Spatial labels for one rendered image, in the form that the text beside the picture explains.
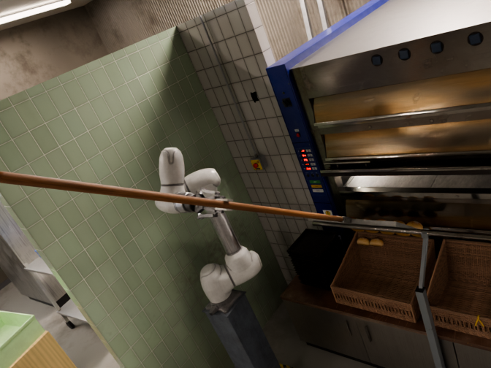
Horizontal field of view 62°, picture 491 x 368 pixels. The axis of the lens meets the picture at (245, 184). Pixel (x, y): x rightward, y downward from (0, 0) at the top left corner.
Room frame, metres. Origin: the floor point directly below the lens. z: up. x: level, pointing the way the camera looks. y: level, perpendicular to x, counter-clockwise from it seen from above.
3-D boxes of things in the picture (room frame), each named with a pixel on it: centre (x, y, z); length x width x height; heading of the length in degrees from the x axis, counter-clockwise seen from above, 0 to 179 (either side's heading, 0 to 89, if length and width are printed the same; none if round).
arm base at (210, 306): (2.12, 0.44, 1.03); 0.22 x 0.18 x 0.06; 136
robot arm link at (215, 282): (2.14, 0.41, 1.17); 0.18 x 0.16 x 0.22; 97
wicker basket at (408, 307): (2.13, -0.61, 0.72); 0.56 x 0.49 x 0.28; 40
